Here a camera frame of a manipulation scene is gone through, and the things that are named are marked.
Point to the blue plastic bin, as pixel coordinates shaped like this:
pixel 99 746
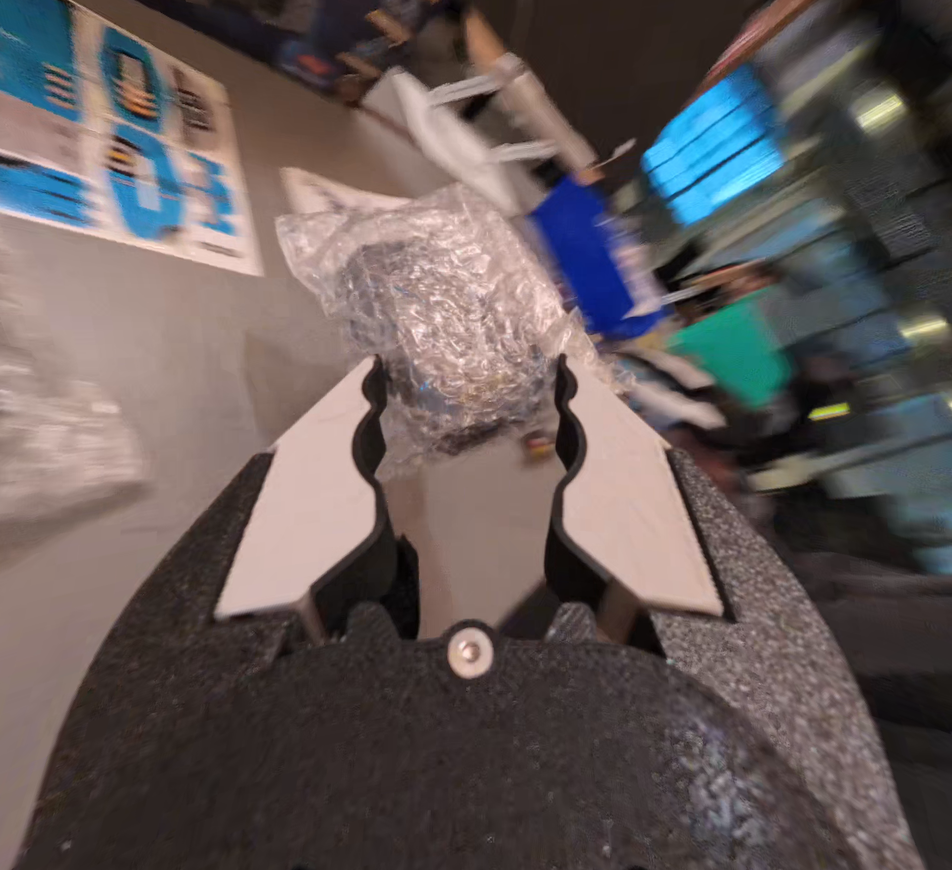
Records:
pixel 580 253

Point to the dark flat panel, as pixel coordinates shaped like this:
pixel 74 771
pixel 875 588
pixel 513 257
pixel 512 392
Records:
pixel 610 30

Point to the building instruction booklet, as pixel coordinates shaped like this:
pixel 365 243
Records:
pixel 320 193

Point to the green plastic bin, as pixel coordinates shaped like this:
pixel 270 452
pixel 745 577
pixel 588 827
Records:
pixel 732 349

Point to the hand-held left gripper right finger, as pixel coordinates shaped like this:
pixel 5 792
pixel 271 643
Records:
pixel 632 513

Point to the sticker sheet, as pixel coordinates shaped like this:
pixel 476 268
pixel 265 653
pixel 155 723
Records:
pixel 134 163

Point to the grey desk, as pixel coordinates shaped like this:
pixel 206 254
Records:
pixel 186 364

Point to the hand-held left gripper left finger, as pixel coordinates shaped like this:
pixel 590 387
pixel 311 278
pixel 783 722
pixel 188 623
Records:
pixel 305 513

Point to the small clear plastic bag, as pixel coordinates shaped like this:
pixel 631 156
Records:
pixel 446 312

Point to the white desk stand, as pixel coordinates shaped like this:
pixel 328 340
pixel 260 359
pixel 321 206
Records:
pixel 454 134

